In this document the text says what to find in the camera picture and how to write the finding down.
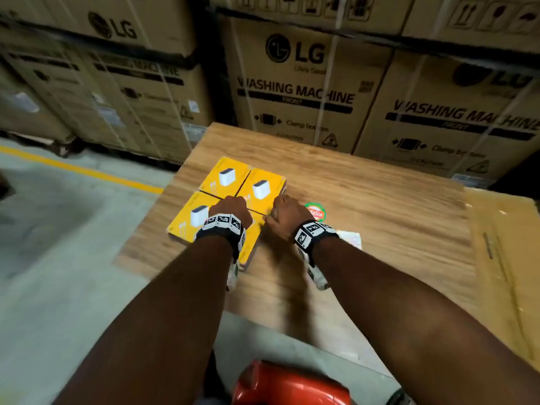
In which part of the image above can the person's left hand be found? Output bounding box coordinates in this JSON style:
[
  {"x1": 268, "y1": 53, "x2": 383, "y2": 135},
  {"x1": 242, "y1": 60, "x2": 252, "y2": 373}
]
[{"x1": 208, "y1": 195, "x2": 254, "y2": 231}]

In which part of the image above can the person's right hand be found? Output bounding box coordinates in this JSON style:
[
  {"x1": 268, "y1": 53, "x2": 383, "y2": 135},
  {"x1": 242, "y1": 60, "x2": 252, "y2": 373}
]
[{"x1": 262, "y1": 193, "x2": 316, "y2": 242}]

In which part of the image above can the group of yellow boxes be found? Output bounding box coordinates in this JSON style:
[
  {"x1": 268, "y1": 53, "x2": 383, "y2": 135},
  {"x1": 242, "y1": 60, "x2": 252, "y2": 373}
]
[{"x1": 166, "y1": 156, "x2": 287, "y2": 271}]

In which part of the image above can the sheet of red-bordered labels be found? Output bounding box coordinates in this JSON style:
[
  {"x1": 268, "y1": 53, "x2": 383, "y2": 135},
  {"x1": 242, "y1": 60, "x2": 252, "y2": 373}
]
[{"x1": 335, "y1": 229, "x2": 363, "y2": 251}]

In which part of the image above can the person's right forearm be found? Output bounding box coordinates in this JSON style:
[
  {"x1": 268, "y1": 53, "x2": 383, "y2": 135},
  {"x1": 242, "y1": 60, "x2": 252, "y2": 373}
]
[{"x1": 312, "y1": 236, "x2": 540, "y2": 405}]

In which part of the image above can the person's left forearm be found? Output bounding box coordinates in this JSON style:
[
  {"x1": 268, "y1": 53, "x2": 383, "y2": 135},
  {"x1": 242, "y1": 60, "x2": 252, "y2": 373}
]
[{"x1": 52, "y1": 233, "x2": 235, "y2": 405}]

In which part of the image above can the black wristband with marker tags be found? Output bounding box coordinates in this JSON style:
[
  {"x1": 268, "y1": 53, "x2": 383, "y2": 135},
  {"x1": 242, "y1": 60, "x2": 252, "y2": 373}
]
[
  {"x1": 293, "y1": 220, "x2": 340, "y2": 266},
  {"x1": 195, "y1": 213, "x2": 247, "y2": 262}
]

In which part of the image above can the round green red sticker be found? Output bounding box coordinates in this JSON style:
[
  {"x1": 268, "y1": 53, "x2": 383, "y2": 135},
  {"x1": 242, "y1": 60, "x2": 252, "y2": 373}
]
[{"x1": 304, "y1": 202, "x2": 327, "y2": 223}]

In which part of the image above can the stack of large printed cartons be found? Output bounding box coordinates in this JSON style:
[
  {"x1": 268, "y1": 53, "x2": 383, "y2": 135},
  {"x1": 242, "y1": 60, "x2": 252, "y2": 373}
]
[{"x1": 0, "y1": 0, "x2": 540, "y2": 188}]

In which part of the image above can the red plastic stool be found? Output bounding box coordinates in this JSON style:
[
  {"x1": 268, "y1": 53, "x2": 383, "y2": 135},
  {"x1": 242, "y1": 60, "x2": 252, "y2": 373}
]
[{"x1": 231, "y1": 359, "x2": 352, "y2": 405}]

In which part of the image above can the flat brown cardboard sheet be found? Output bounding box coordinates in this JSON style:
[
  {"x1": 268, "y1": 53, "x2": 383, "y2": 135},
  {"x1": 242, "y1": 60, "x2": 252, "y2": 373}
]
[{"x1": 463, "y1": 187, "x2": 540, "y2": 372}]

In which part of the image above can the black stretch wrap band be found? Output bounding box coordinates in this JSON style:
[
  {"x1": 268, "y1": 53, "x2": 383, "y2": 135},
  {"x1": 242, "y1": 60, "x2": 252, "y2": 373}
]
[
  {"x1": 0, "y1": 14, "x2": 199, "y2": 68},
  {"x1": 202, "y1": 3, "x2": 540, "y2": 74}
]

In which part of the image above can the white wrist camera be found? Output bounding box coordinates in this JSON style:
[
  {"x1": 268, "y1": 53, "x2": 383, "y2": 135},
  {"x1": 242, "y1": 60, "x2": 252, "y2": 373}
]
[
  {"x1": 301, "y1": 253, "x2": 331, "y2": 291},
  {"x1": 226, "y1": 259, "x2": 241, "y2": 293}
]

